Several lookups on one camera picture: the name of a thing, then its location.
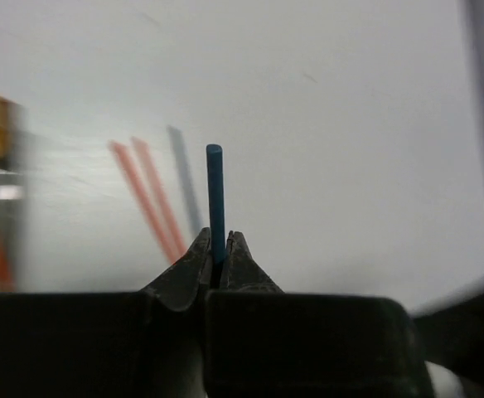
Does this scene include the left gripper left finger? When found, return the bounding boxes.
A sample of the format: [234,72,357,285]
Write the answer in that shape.
[140,227,211,311]

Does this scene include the blue plastic knife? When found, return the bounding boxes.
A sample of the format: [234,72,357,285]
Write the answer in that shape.
[206,143,225,267]

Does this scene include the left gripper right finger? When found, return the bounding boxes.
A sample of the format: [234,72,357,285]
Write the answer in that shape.
[219,231,283,294]

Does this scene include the dark grey plastic container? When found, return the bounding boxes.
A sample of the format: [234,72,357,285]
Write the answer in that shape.
[0,169,25,292]

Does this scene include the red chopstick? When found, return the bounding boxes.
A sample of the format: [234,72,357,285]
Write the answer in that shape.
[132,137,186,263]
[109,140,173,265]

